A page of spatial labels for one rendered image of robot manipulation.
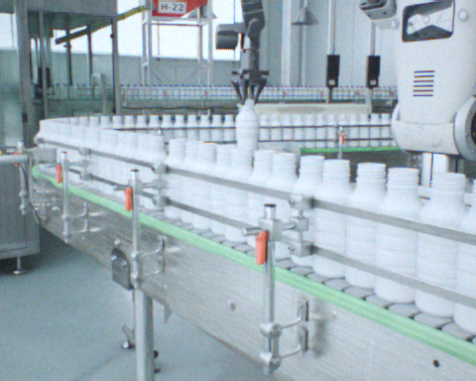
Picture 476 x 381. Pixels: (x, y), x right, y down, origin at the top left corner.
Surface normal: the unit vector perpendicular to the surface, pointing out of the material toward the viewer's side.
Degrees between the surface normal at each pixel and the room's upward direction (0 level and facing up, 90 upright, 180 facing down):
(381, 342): 90
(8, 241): 90
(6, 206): 90
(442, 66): 90
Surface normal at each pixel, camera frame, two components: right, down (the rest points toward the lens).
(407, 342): -0.83, 0.09
